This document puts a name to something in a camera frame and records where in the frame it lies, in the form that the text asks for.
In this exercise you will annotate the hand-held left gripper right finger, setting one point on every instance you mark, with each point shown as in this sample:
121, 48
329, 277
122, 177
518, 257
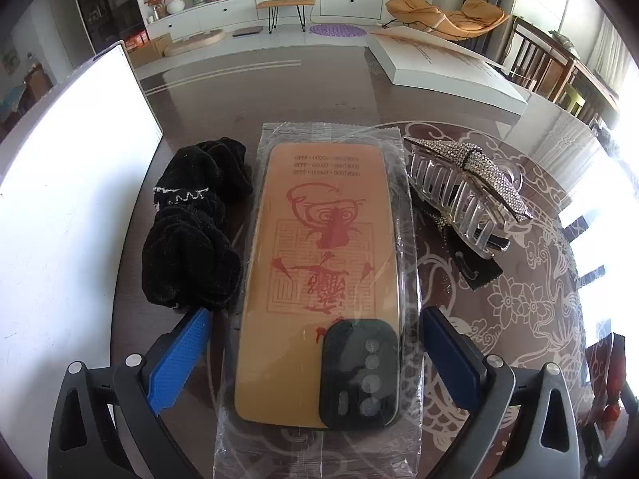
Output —
452, 359

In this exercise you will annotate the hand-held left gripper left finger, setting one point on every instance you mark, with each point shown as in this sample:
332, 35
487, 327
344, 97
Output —
174, 364

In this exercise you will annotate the orange phone case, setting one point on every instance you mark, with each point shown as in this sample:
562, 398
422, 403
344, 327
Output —
319, 259

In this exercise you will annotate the black backing card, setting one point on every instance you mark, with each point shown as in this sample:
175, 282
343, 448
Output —
479, 272

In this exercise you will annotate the black fuzzy sock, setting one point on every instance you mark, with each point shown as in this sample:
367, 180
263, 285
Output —
189, 254

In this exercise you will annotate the red plastic packet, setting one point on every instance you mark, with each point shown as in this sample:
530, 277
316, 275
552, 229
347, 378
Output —
611, 384

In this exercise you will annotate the rhinestone hair claw clip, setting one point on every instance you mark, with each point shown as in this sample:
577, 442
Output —
464, 184

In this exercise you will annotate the white board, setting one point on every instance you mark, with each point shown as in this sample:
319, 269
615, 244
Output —
65, 209

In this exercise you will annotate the white flat box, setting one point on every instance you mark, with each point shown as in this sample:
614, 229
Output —
449, 70

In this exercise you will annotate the wooden side table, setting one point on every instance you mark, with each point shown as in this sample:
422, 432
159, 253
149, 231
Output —
594, 92

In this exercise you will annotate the wooden dining chair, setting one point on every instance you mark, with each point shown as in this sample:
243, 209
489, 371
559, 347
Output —
536, 60

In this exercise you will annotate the cardboard box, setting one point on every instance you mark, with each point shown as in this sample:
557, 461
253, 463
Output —
150, 49

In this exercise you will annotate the beige round cushion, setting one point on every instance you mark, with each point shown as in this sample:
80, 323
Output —
194, 42

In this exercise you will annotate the dark flat tray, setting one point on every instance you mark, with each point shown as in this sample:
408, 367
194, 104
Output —
247, 31

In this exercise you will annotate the orange lounge chair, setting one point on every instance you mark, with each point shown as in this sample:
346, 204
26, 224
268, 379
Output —
439, 17

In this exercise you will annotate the purple round mat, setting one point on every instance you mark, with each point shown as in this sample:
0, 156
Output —
338, 30

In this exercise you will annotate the white round vase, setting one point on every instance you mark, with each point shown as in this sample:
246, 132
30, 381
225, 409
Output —
175, 6

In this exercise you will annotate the dark display cabinet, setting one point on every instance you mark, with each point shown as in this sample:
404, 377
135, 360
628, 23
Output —
107, 0

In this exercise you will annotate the white television cabinet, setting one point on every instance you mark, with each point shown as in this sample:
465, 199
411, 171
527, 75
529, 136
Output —
344, 2

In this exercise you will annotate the orange top bench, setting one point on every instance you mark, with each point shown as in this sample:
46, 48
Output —
285, 2

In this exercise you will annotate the framed wall picture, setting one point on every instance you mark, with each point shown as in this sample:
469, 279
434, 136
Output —
10, 62

